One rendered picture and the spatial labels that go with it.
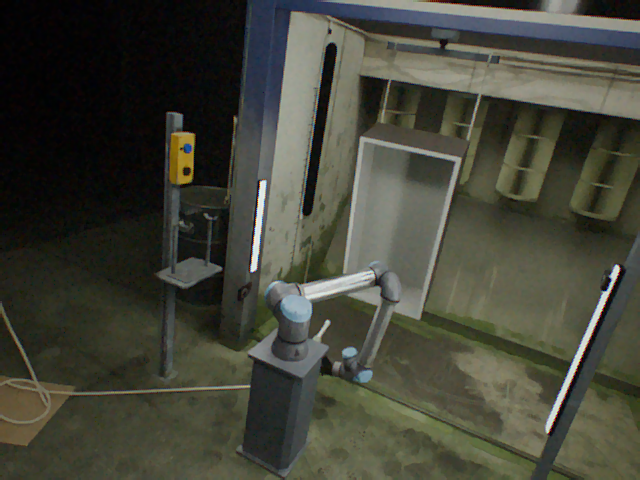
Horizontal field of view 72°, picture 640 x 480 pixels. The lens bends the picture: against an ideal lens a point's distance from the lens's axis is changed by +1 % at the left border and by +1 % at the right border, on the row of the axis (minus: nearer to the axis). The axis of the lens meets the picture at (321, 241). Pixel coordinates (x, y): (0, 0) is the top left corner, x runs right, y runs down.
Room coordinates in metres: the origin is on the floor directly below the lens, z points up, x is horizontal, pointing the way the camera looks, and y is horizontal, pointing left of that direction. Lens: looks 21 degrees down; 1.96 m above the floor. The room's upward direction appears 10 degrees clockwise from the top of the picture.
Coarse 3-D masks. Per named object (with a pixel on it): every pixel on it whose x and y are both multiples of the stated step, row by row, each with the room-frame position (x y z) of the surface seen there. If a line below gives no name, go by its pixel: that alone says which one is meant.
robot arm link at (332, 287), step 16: (352, 272) 2.24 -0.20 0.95; (368, 272) 2.25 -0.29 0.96; (384, 272) 2.25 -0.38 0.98; (272, 288) 2.03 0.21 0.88; (288, 288) 2.02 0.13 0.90; (304, 288) 2.06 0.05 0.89; (320, 288) 2.08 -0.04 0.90; (336, 288) 2.12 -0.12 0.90; (352, 288) 2.17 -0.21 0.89; (272, 304) 1.94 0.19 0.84
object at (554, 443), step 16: (624, 272) 1.61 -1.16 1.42; (624, 288) 1.60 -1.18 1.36; (624, 304) 1.60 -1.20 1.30; (608, 320) 1.61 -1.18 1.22; (608, 336) 1.60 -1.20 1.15; (592, 352) 1.61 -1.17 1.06; (592, 368) 1.60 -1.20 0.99; (576, 384) 1.61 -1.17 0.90; (576, 400) 1.60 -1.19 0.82; (560, 416) 1.61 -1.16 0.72; (560, 432) 1.60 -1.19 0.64; (544, 448) 1.64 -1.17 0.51; (560, 448) 1.60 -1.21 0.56; (544, 464) 1.61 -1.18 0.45
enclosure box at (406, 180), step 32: (384, 128) 2.90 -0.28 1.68; (384, 160) 3.04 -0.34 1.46; (416, 160) 2.96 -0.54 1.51; (448, 160) 2.88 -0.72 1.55; (384, 192) 3.07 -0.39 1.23; (416, 192) 2.99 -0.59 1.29; (448, 192) 2.55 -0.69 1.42; (352, 224) 2.81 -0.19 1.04; (384, 224) 3.11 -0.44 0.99; (416, 224) 3.02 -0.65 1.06; (352, 256) 3.05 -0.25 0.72; (384, 256) 3.14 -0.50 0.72; (416, 256) 3.05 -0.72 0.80; (416, 288) 3.08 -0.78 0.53
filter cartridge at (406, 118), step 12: (384, 84) 4.07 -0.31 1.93; (396, 84) 3.90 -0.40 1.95; (408, 84) 3.88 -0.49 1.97; (420, 84) 3.93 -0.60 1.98; (384, 96) 3.99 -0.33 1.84; (396, 96) 3.90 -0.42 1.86; (408, 96) 3.91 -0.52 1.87; (420, 96) 4.02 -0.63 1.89; (396, 108) 3.93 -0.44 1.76; (408, 108) 3.91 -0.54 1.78; (384, 120) 3.95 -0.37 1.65; (396, 120) 3.92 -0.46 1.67; (408, 120) 3.93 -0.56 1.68
